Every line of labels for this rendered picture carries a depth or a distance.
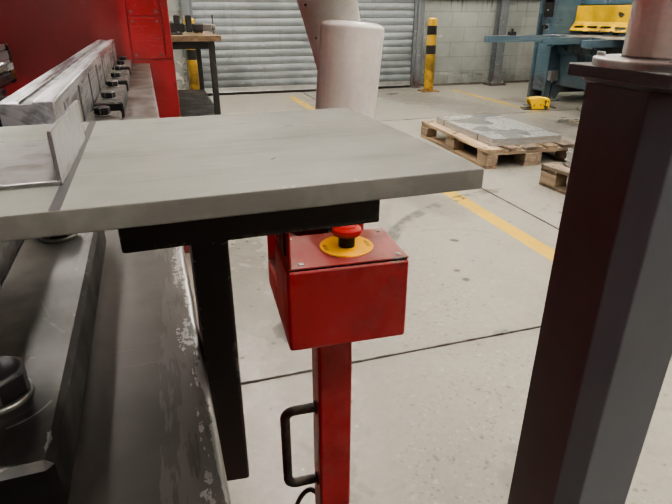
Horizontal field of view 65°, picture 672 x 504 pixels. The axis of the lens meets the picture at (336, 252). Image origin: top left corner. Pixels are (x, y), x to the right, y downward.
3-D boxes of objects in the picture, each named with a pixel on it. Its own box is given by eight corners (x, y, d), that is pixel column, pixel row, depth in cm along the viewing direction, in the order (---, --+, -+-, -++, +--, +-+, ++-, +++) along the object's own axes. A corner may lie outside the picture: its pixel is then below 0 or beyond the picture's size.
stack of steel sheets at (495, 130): (561, 141, 415) (563, 134, 413) (490, 146, 400) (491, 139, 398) (495, 119, 502) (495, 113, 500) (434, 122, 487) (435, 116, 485)
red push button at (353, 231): (365, 254, 70) (365, 229, 68) (335, 257, 69) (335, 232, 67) (356, 242, 73) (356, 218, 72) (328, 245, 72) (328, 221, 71)
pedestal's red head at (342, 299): (405, 335, 73) (412, 212, 65) (290, 352, 69) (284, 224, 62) (362, 272, 90) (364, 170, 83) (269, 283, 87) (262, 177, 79)
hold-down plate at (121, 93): (125, 117, 105) (122, 102, 104) (95, 119, 103) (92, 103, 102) (128, 96, 131) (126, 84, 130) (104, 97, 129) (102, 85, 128)
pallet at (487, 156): (576, 162, 414) (580, 143, 408) (484, 169, 394) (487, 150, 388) (495, 131, 519) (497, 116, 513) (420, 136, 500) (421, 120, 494)
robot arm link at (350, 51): (314, 114, 78) (314, 125, 70) (320, 17, 73) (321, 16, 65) (370, 119, 79) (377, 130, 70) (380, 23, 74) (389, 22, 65)
